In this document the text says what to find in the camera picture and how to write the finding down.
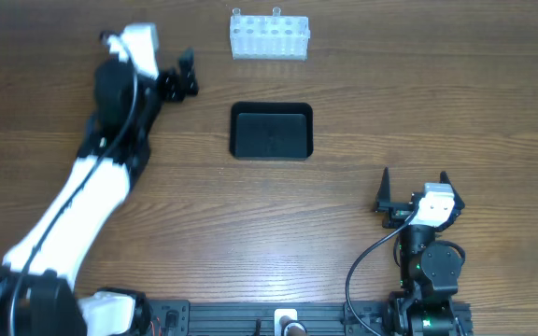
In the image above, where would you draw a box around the black cable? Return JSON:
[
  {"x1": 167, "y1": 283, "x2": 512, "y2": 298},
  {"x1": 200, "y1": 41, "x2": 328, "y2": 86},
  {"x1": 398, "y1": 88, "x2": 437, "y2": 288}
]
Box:
[
  {"x1": 7, "y1": 29, "x2": 140, "y2": 336},
  {"x1": 345, "y1": 212, "x2": 418, "y2": 336}
]

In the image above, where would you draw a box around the black tray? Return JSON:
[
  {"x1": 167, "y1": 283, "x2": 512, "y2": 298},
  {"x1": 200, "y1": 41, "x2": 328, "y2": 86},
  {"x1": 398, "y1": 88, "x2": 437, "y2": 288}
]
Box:
[{"x1": 229, "y1": 101, "x2": 316, "y2": 162}]

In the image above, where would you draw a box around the white test tube rack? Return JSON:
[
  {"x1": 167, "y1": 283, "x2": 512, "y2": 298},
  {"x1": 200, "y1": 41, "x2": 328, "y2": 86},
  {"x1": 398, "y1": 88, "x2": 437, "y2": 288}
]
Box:
[{"x1": 229, "y1": 13, "x2": 312, "y2": 62}]

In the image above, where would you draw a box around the mounting rail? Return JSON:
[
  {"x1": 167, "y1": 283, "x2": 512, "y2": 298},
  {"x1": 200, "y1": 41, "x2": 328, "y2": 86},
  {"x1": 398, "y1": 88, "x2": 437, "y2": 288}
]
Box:
[{"x1": 147, "y1": 298, "x2": 475, "y2": 336}]

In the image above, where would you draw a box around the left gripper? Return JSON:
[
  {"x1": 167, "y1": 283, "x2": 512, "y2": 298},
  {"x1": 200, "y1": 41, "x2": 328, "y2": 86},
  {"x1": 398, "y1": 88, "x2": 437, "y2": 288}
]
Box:
[{"x1": 156, "y1": 46, "x2": 201, "y2": 104}]

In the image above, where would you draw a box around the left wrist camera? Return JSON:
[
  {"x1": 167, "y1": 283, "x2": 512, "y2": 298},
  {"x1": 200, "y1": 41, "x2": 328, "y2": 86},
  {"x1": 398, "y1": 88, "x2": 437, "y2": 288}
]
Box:
[{"x1": 106, "y1": 21, "x2": 161, "y2": 79}]

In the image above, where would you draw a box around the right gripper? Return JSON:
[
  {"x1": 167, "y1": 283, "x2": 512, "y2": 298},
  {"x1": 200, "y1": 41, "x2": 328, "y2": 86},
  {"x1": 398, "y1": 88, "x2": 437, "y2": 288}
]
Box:
[{"x1": 374, "y1": 166, "x2": 465, "y2": 233}]

